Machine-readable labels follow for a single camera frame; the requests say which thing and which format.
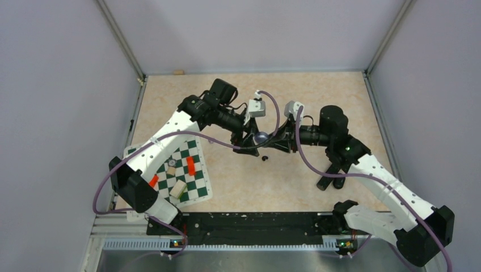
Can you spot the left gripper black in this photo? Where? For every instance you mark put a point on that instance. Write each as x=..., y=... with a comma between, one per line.
x=246, y=144

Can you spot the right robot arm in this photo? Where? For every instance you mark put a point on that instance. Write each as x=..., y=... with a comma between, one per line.
x=419, y=230

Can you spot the small wooden cube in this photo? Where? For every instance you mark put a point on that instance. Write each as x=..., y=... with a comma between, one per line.
x=171, y=171

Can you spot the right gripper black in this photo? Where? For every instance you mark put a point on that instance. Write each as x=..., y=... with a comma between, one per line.
x=288, y=130

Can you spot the aluminium frame post left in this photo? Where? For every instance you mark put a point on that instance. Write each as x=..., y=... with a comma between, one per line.
x=120, y=38

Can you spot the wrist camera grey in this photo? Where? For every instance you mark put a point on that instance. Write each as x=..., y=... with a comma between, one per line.
x=255, y=109
x=292, y=109

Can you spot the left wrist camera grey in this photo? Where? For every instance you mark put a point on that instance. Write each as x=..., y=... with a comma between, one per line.
x=255, y=109

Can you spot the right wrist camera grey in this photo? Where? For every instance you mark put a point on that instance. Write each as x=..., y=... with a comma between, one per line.
x=292, y=109

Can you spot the aluminium frame post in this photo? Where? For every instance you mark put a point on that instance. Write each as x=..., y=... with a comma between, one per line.
x=120, y=38
x=390, y=34

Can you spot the aluminium frame post right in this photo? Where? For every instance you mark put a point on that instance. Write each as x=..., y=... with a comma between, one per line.
x=390, y=34

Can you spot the green white chess mat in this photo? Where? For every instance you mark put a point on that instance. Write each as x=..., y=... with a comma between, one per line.
x=180, y=176

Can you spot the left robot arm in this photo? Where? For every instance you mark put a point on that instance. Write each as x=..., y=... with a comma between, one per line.
x=193, y=114

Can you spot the orange rectangular block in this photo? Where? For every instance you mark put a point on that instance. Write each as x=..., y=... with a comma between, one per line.
x=191, y=166

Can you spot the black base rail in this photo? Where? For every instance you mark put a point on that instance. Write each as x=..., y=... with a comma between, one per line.
x=261, y=228

